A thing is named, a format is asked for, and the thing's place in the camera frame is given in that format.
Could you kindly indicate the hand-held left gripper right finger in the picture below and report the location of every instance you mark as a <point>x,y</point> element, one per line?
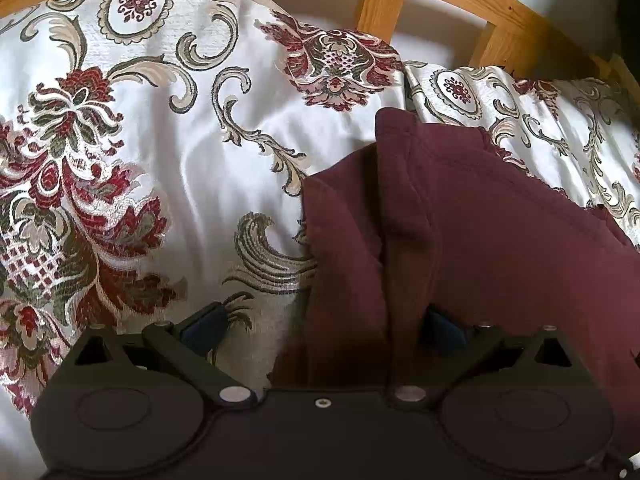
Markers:
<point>445,329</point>

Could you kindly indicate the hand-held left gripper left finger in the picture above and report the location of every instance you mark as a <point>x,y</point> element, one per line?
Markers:
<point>205,326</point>

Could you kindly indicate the maroon long-sleeve shirt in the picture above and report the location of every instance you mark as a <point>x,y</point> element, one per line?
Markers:
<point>475,220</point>

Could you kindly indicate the floral white bedspread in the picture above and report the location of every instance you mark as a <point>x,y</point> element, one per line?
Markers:
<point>150,135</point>

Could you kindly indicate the black jacket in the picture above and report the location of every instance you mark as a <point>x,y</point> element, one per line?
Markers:
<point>625,5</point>

